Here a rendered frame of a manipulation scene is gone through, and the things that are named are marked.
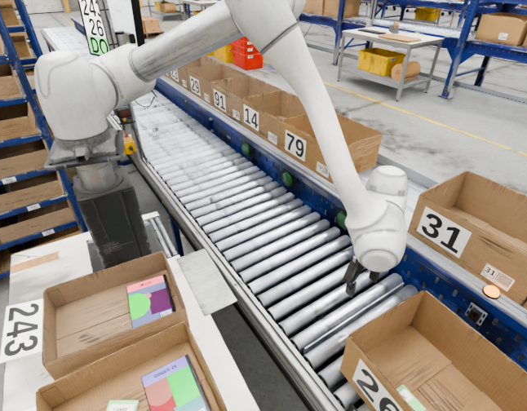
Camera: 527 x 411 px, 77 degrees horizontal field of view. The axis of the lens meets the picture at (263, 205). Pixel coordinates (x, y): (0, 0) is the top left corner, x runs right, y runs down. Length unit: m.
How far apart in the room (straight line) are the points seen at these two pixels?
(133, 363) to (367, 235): 0.74
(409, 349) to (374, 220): 0.53
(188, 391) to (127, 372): 0.19
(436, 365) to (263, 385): 0.96
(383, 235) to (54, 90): 0.91
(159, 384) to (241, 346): 0.97
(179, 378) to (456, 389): 0.75
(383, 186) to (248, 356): 1.33
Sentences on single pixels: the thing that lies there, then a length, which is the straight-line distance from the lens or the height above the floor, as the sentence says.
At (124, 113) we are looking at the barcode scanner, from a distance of 1.88.
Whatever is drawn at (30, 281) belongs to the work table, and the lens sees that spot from 1.51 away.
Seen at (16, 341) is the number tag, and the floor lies 0.86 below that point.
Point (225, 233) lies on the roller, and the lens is 1.45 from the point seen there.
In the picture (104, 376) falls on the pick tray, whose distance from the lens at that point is 1.11.
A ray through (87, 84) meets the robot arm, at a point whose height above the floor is 1.41.
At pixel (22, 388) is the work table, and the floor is 0.75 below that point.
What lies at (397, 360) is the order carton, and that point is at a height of 0.76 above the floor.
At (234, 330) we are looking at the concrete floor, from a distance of 2.02.
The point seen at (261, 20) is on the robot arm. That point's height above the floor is 1.59.
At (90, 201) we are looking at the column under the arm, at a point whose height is 1.06.
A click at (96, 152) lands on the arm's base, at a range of 1.14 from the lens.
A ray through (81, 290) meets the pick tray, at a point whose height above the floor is 0.79.
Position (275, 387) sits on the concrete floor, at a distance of 1.86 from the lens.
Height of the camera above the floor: 1.69
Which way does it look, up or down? 36 degrees down
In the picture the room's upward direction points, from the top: straight up
